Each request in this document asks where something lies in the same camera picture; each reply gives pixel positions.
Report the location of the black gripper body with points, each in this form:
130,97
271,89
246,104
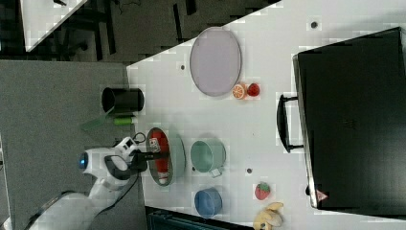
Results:
138,164

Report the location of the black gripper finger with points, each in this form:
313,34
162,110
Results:
156,155

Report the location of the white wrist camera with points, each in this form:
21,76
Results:
126,147

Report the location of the small red strawberry toy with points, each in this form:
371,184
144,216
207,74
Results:
253,90

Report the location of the silver toaster oven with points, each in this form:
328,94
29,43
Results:
352,107

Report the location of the green oval strainer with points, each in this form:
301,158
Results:
176,160

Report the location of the orange slice toy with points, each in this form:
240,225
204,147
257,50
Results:
240,91

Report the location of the yellow banana toy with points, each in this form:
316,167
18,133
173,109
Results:
269,217

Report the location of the large red strawberry toy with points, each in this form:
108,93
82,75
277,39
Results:
262,191

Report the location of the white side table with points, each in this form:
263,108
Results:
41,17

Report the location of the black cup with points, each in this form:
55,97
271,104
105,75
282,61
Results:
121,101

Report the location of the green mug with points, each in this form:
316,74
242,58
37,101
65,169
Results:
208,156

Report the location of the blue cup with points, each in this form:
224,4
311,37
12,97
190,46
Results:
208,203

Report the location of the round grey plate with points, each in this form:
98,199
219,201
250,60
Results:
215,61

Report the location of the red ketchup bottle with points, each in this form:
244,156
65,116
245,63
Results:
159,143

